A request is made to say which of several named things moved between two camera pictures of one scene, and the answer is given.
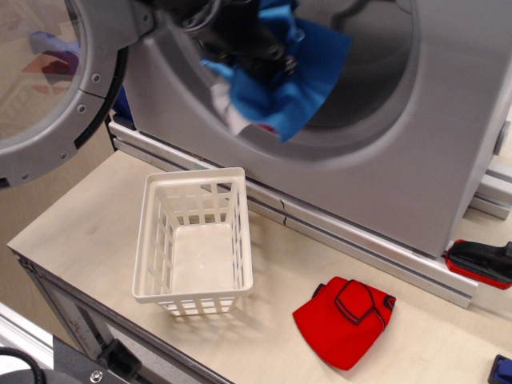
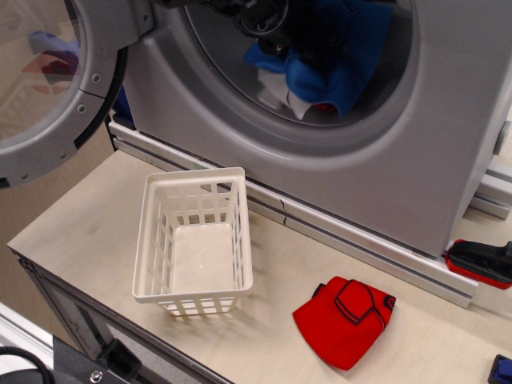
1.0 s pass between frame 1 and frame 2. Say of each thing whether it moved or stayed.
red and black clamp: stayed
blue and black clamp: stayed
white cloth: moved
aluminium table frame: stayed
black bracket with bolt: stayed
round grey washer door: stayed
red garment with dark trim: stayed
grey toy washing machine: stayed
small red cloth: moved
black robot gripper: moved
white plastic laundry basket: stayed
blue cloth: moved
